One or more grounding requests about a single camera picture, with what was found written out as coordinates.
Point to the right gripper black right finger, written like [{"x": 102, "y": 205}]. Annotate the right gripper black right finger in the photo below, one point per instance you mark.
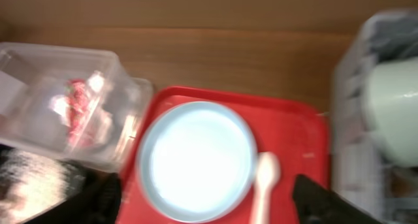
[{"x": 317, "y": 205}]

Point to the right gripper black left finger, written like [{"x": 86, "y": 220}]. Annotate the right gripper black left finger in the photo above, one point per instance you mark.
[{"x": 99, "y": 203}]

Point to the white plastic spoon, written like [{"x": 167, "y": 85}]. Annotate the white plastic spoon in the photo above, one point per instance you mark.
[{"x": 267, "y": 176}]

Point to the light blue plate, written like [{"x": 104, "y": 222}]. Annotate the light blue plate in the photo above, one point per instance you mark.
[{"x": 196, "y": 162}]

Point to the red snack wrapper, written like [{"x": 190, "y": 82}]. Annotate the red snack wrapper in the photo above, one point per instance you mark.
[{"x": 78, "y": 99}]

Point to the green bowl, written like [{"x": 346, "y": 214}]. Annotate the green bowl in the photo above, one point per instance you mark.
[{"x": 390, "y": 110}]

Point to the grey dishwasher rack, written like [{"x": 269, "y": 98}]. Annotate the grey dishwasher rack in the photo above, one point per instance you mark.
[{"x": 361, "y": 175}]

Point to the red serving tray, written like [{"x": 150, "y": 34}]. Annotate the red serving tray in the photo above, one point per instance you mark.
[{"x": 293, "y": 131}]

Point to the clear plastic bin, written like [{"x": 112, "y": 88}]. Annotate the clear plastic bin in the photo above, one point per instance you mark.
[{"x": 34, "y": 80}]

